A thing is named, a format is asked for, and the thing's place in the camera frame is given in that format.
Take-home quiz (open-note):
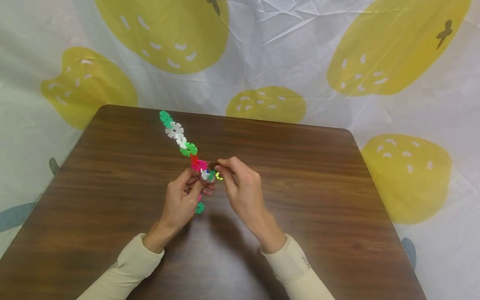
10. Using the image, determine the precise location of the person's left forearm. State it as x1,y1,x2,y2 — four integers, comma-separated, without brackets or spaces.
77,219,181,300

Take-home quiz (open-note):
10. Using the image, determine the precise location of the person's right hand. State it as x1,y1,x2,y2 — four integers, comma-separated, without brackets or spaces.
214,157,274,230

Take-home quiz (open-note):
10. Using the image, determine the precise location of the person's right forearm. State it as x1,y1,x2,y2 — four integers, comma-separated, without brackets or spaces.
247,212,335,300

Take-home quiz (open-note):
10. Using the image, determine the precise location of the chain of colourful plastic discs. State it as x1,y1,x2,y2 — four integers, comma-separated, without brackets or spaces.
159,110,224,215

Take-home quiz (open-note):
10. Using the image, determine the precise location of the person's left hand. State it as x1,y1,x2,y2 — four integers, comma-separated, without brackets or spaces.
161,168,217,235

